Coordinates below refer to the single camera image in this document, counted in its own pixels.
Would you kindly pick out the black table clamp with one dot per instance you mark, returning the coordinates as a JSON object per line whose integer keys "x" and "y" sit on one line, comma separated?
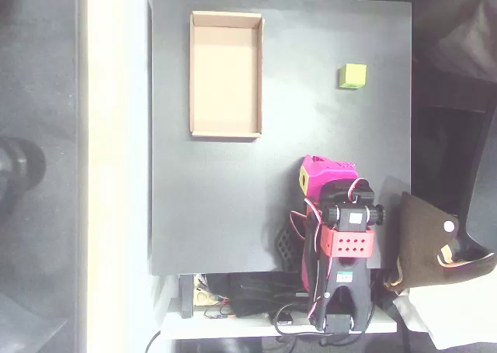
{"x": 186, "y": 296}

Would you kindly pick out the green cube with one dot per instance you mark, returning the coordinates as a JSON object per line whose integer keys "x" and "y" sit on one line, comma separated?
{"x": 352, "y": 75}

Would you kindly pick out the grey fabric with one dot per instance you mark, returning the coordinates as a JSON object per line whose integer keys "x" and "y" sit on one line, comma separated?
{"x": 462, "y": 39}

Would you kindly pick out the black usb adapter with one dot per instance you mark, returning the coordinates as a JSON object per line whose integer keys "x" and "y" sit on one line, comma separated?
{"x": 282, "y": 318}

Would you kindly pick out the magenta gripper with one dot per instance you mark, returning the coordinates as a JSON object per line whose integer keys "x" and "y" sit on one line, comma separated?
{"x": 328, "y": 171}

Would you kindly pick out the cardboard box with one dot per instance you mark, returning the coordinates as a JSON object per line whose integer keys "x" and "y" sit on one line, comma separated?
{"x": 225, "y": 73}

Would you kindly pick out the light wooden piece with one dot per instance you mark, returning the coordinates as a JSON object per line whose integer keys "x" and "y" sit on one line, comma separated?
{"x": 204, "y": 298}

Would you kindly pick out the dark grey work board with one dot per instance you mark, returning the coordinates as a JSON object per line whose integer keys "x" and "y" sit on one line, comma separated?
{"x": 217, "y": 198}

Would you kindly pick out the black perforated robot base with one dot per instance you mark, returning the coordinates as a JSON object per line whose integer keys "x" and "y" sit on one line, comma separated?
{"x": 287, "y": 248}

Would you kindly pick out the white cloth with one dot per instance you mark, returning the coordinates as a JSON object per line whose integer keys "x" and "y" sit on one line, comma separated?
{"x": 446, "y": 314}

